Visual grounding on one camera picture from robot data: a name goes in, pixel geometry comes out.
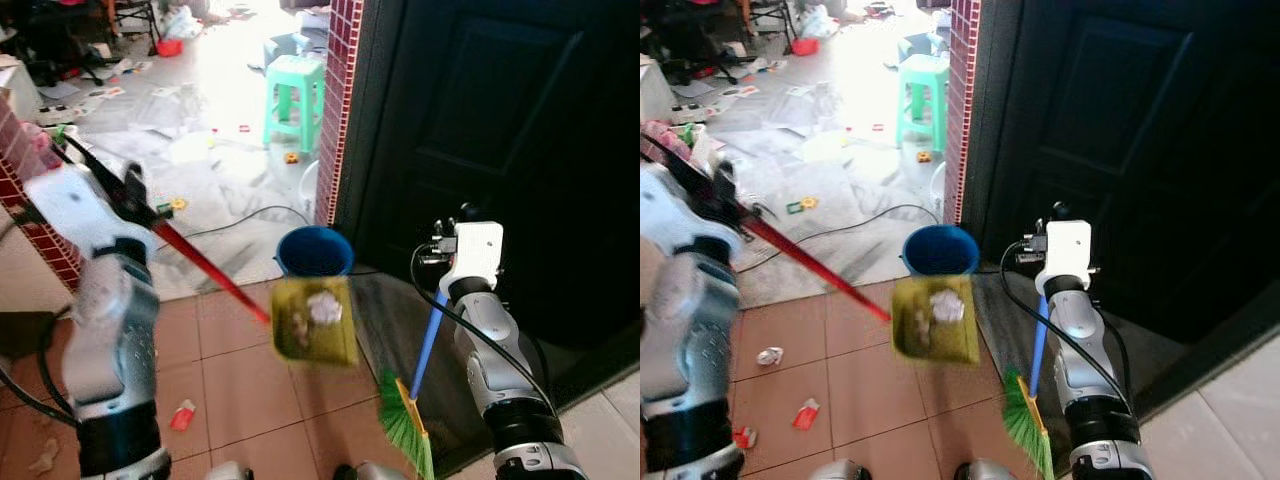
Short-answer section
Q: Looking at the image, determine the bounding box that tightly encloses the blue-handled green broom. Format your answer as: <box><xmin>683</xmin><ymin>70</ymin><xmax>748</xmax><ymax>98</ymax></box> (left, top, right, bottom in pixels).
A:
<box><xmin>1002</xmin><ymin>292</ymin><xmax>1057</xmax><ymax>480</ymax></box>
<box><xmin>376</xmin><ymin>288</ymin><xmax>451</xmax><ymax>480</ymax></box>

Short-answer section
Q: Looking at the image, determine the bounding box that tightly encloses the red-handled olive dustpan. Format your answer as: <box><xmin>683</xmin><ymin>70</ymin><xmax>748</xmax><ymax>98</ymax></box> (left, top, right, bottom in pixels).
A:
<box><xmin>153</xmin><ymin>220</ymin><xmax>361</xmax><ymax>368</ymax></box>
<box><xmin>743</xmin><ymin>213</ymin><xmax>983</xmax><ymax>367</ymax></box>

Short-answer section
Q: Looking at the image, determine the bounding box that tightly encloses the white cluttered rack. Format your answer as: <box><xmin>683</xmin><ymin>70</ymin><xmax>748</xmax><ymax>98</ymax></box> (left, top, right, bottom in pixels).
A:
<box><xmin>640</xmin><ymin>118</ymin><xmax>726</xmax><ymax>176</ymax></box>
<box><xmin>20</xmin><ymin>120</ymin><xmax>81</xmax><ymax>171</ymax></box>

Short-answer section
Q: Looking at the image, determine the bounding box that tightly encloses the blue plastic bucket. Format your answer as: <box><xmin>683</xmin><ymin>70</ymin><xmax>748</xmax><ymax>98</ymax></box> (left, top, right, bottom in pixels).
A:
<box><xmin>276</xmin><ymin>225</ymin><xmax>355</xmax><ymax>282</ymax></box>
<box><xmin>901</xmin><ymin>223</ymin><xmax>980</xmax><ymax>281</ymax></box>

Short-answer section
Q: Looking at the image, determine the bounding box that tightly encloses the green plastic stool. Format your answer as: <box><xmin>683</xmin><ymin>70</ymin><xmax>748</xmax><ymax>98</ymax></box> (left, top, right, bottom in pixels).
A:
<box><xmin>896</xmin><ymin>54</ymin><xmax>952</xmax><ymax>153</ymax></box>
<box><xmin>262</xmin><ymin>54</ymin><xmax>328</xmax><ymax>157</ymax></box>

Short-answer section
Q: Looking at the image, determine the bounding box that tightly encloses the grey blue fabric pile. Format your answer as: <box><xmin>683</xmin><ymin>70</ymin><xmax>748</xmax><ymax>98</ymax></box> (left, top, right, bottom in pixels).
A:
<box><xmin>898</xmin><ymin>32</ymin><xmax>949</xmax><ymax>61</ymax></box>
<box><xmin>263</xmin><ymin>30</ymin><xmax>331</xmax><ymax>63</ymax></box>

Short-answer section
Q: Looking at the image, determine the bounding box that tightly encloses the silver right robot leg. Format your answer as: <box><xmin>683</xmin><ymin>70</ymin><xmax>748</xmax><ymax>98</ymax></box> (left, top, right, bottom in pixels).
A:
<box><xmin>335</xmin><ymin>461</ymin><xmax>411</xmax><ymax>480</ymax></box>
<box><xmin>955</xmin><ymin>460</ymin><xmax>1031</xmax><ymax>480</ymax></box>

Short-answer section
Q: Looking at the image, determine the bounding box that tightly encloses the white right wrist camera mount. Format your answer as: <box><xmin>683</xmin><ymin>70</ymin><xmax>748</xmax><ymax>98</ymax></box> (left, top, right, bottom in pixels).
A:
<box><xmin>1033</xmin><ymin>219</ymin><xmax>1094</xmax><ymax>296</ymax></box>
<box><xmin>438</xmin><ymin>221</ymin><xmax>505</xmax><ymax>298</ymax></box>

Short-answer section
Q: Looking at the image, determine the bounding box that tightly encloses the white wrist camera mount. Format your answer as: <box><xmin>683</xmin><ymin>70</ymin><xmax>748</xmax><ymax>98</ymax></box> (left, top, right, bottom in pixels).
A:
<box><xmin>24</xmin><ymin>163</ymin><xmax>133</xmax><ymax>263</ymax></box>
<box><xmin>438</xmin><ymin>221</ymin><xmax>505</xmax><ymax>298</ymax></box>
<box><xmin>640</xmin><ymin>163</ymin><xmax>717</xmax><ymax>266</ymax></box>
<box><xmin>1033</xmin><ymin>219</ymin><xmax>1094</xmax><ymax>296</ymax></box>

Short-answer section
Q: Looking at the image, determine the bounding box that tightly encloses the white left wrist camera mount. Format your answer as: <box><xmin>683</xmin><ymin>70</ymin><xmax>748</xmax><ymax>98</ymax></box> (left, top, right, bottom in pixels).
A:
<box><xmin>640</xmin><ymin>163</ymin><xmax>717</xmax><ymax>266</ymax></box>
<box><xmin>24</xmin><ymin>163</ymin><xmax>133</xmax><ymax>263</ymax></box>

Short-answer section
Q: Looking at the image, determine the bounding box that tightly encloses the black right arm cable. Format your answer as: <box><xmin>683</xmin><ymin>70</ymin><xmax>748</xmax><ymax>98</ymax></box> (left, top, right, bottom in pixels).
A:
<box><xmin>411</xmin><ymin>240</ymin><xmax>561</xmax><ymax>421</ymax></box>
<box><xmin>999</xmin><ymin>238</ymin><xmax>1136</xmax><ymax>401</ymax></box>

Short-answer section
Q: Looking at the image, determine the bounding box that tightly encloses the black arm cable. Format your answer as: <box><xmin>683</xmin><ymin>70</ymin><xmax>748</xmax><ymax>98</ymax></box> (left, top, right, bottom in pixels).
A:
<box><xmin>999</xmin><ymin>238</ymin><xmax>1136</xmax><ymax>401</ymax></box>
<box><xmin>411</xmin><ymin>240</ymin><xmax>561</xmax><ymax>421</ymax></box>
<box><xmin>0</xmin><ymin>315</ymin><xmax>81</xmax><ymax>429</ymax></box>

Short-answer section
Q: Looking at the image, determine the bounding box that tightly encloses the black floor cable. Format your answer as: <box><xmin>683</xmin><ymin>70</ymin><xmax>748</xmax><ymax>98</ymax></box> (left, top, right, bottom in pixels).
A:
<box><xmin>180</xmin><ymin>204</ymin><xmax>313</xmax><ymax>241</ymax></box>
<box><xmin>765</xmin><ymin>203</ymin><xmax>946</xmax><ymax>263</ymax></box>

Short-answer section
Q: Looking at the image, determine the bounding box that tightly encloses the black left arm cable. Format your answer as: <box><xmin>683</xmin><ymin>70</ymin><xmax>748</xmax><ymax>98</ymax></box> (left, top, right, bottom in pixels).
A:
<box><xmin>0</xmin><ymin>315</ymin><xmax>81</xmax><ymax>429</ymax></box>

